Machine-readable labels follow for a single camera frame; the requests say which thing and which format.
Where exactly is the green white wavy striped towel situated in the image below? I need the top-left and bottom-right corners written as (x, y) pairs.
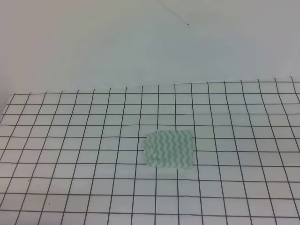
top-left (144, 130), bottom-right (194, 169)

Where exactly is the thin dark wall wire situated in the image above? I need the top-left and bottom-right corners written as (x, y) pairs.
top-left (159, 0), bottom-right (191, 29)

